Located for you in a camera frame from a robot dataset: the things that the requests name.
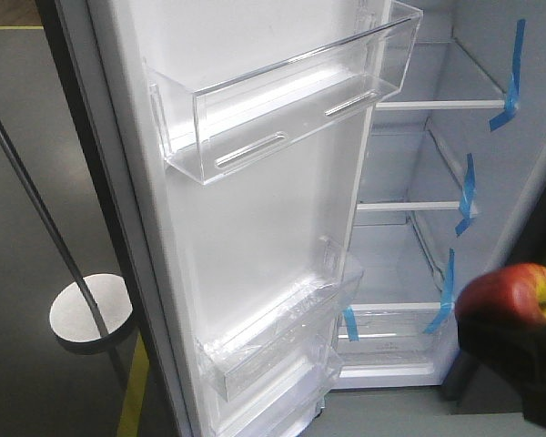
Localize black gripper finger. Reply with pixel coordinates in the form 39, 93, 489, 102
457, 320, 546, 429

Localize red yellow apple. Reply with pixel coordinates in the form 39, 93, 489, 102
455, 263, 546, 327

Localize refrigerator door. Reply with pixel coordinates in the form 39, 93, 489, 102
35, 0, 424, 437

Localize refrigerator body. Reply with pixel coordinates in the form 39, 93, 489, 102
336, 1, 546, 391

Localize clear lower door bin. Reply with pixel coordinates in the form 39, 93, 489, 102
208, 335, 342, 436

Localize clear door bin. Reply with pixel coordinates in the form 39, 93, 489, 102
197, 236, 364, 401
146, 1, 423, 185
208, 335, 342, 436

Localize clear middle door bin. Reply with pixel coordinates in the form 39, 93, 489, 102
197, 236, 364, 401

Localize clear upper door bin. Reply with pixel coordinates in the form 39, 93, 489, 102
146, 1, 423, 185

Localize metal stanchion pole with base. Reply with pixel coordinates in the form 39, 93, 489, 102
0, 119, 133, 348

